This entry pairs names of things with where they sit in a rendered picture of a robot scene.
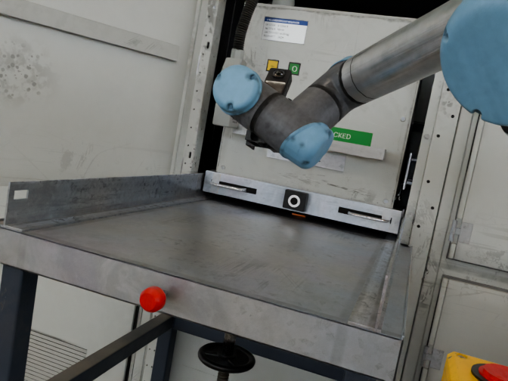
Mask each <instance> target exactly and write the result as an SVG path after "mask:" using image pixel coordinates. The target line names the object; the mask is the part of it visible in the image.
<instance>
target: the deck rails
mask: <svg viewBox="0 0 508 381"><path fill-rule="evenodd" d="M198 175H199V173H193V174H176V175H144V176H128V177H111V178H79V179H63V180H46V181H14V182H9V183H8V195H7V201H6V207H5V219H4V224H1V227H4V228H9V229H11V230H15V231H19V232H26V231H34V230H38V229H43V228H51V227H56V226H61V225H68V224H73V223H77V222H82V221H91V220H95V219H99V218H108V217H112V216H117V215H125V214H129V213H134V212H143V211H147V210H152V209H159V208H164V207H169V206H177V205H181V204H186V203H194V202H199V201H204V200H205V199H203V198H199V197H195V193H196V188H197V179H198ZM22 190H27V192H26V198H22V199H14V191H22ZM403 224H404V217H403V220H402V223H401V227H400V230H399V232H398V237H397V240H396V242H392V241H388V240H384V242H383V245H382V247H381V249H380V251H379V254H378V256H377V257H376V260H375V262H374V264H373V267H372V268H371V271H370V273H369V275H368V277H367V280H366V282H365V284H364V287H363V289H362V291H361V293H360V296H359V297H358V300H357V302H356V303H355V306H354V308H353V310H352V313H351V315H350V317H349V319H348V323H347V324H351V325H353V326H356V327H361V328H364V329H367V330H372V331H375V332H378V333H381V330H382V327H383V321H384V317H385V313H386V307H387V304H388V300H389V294H390V291H391V287H392V281H393V277H394V274H395V268H396V265H397V261H398V255H399V251H400V248H401V243H399V241H400V238H401V231H402V228H403Z"/></svg>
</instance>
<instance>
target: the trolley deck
mask: <svg viewBox="0 0 508 381"><path fill-rule="evenodd" d="M4 219H5V218H0V264H3V265H7V266H10V267H12V268H17V269H20V270H22V271H27V272H29V273H32V274H37V275H39V276H42V277H46V278H49V279H52V280H56V281H59V282H61V283H66V284H69V285H71V286H75V287H78V288H81V289H84V290H88V291H91V292H94V293H98V294H101V295H104V296H108V297H110V298H114V299H118V300H120V301H124V302H127V303H130V304H133V305H137V306H140V307H141V304H140V300H139V299H140V294H141V293H142V291H143V290H145V289H147V288H148V287H151V286H155V287H159V288H161V289H162V290H165V291H166V292H167V296H166V303H165V305H164V306H163V308H161V309H160V310H159V311H157V312H159V313H162V314H167V315H169V316H172V317H175V318H179V319H182V320H185V321H189V322H191V323H195V324H199V325H201V326H204V327H208V328H211V329H214V330H218V331H221V332H224V333H228V334H231V335H234V336H238V337H240V338H244V339H248V340H250V341H253V342H257V343H260V344H263V345H267V346H270V347H273V348H277V349H280V350H283V351H285V352H289V353H293V354H295V355H299V356H302V357H305V358H309V359H312V360H315V361H319V362H322V363H325V364H329V365H332V366H334V367H338V368H342V369H344V370H348V371H351V372H354V373H358V374H360V375H364V376H368V377H370V378H374V379H377V380H380V381H395V378H396V374H397V371H398V365H399V361H400V357H401V351H402V347H403V344H404V337H405V327H406V319H407V301H408V293H409V283H410V267H411V257H412V249H413V247H412V246H411V247H408V246H402V245H401V248H400V251H399V255H398V261H397V265H396V268H395V274H394V277H393V281H392V287H391V291H390V294H389V300H388V304H387V307H386V313H385V317H384V321H383V327H382V330H381V333H378V332H375V331H372V330H367V329H364V328H361V327H356V326H353V325H351V324H347V323H348V319H349V317H350V315H351V313H352V310H353V308H354V306H355V303H356V302H357V300H358V297H359V296H360V293H361V291H362V289H363V287H364V284H365V282H366V280H367V277H368V275H369V273H370V271H371V268H372V267H373V264H374V262H375V260H376V257H377V256H378V254H379V251H380V249H381V247H382V245H383V242H384V241H381V240H375V239H371V238H368V237H362V236H358V235H355V234H349V233H345V232H341V231H335V230H332V229H328V228H322V227H318V226H315V225H309V224H306V223H301V222H298V221H292V220H289V219H285V218H279V217H275V216H272V215H266V214H262V213H258V212H253V211H249V210H245V209H239V208H236V207H232V206H226V205H222V204H219V203H213V202H209V201H205V200H204V201H199V202H194V203H186V204H181V205H177V206H169V207H164V208H159V209H152V210H147V211H143V212H134V213H129V214H125V215H117V216H112V217H108V218H99V219H95V220H91V221H82V222H77V223H73V224H68V225H61V226H56V227H51V228H43V229H38V230H34V231H26V232H19V231H15V230H11V229H9V228H4V227H1V224H4Z"/></svg>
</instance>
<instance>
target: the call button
mask: <svg viewBox="0 0 508 381"><path fill-rule="evenodd" d="M479 373H480V374H481V375H482V376H483V377H484V378H486V379H487V380H488V381H508V367H506V366H503V365H500V364H485V365H483V366H481V367H479Z"/></svg>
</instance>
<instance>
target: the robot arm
mask: <svg viewBox="0 0 508 381"><path fill-rule="evenodd" d="M440 71H442V73H443V76H444V80H445V81H446V84H447V86H448V88H449V90H450V91H451V93H452V95H453V96H454V97H455V98H456V100H457V101H458V102H459V103H460V104H461V105H462V106H463V107H464V108H465V109H466V110H467V111H469V112H470V113H474V112H477V113H479V114H481V115H482V116H481V119H482V120H484V121H486V122H489V123H492V124H495V125H500V126H501V128H502V129H503V131H504V133H505V134H506V135H508V0H450V1H448V2H446V3H444V4H443V5H441V6H439V7H437V8H436V9H434V10H432V11H430V12H429V13H427V14H425V15H423V16H422V17H420V18H418V19H416V20H415V21H413V22H411V23H409V24H408V25H406V26H404V27H402V28H400V29H399V30H397V31H396V32H394V33H392V34H391V35H389V36H386V37H385V38H384V39H381V40H380V41H378V42H377V43H375V44H373V45H371V46H370V47H368V48H366V49H364V50H363V51H361V52H359V53H357V54H356V55H354V56H348V57H344V58H343V59H341V60H339V61H337V62H336V63H335V64H334V65H332V66H331V67H330V68H329V69H328V71H326V72H325V74H323V75H322V76H321V77H320V78H318V79H317V80H316V81H315V82H313V83H312V84H311V85H310V86H309V87H307V88H306V90H304V91H303V92H302V93H301V94H299V95H298V96H297V97H296V98H294V99H293V100H292V101H291V100H289V99H288V98H286V96H287V92H288V91H289V88H290V85H291V83H292V71H291V70H285V69H278V68H271V69H270V70H269V71H268V75H267V76H266V78H265V81H264V82H263V81H262V80H261V78H260V77H259V75H258V74H257V73H256V72H255V71H253V70H251V69H250V68H249V67H246V66H244V65H232V66H229V67H227V68H225V69H224V70H222V71H221V72H220V73H219V74H218V76H217V77H216V79H215V82H214V85H213V96H214V98H215V102H216V103H217V104H218V105H219V107H220V108H221V110H222V111H223V112H224V113H226V114H228V115H230V116H231V117H232V118H233V119H235V120H236V121H237V122H238V123H240V124H241V125H242V127H244V128H245V129H247V130H246V137H245V140H246V146H248V147H250V148H251V149H252V150H254V149H255V147H263V148H268V149H270V150H271V151H273V153H279V154H280V155H281V156H282V157H283V158H285V159H288V160H290V161H291V162H293V163H295V164H296V165H297V166H298V167H300V168H302V169H310V168H311V167H313V166H314V165H316V164H317V163H318V162H319V161H320V160H321V158H322V156H323V155H325V153H326V152H327V151H328V150H329V148H330V145H331V144H332V142H333V138H334V134H333V131H332V130H331V128H332V127H334V126H335V125H336V124H337V123H338V122H339V121H340V120H341V119H342V118H343V117H344V116H345V115H346V114H348V113H349V112H350V111H351V110H353V109H355V108H356V107H359V106H361V105H363V104H366V103H368V102H371V101H373V100H376V99H377V98H380V97H382V96H384V95H386V94H389V93H391V92H394V91H396V90H398V89H400V88H403V87H405V86H407V85H410V84H412V83H414V82H417V81H419V80H421V79H424V78H426V77H428V76H431V75H432V74H435V73H437V72H440Z"/></svg>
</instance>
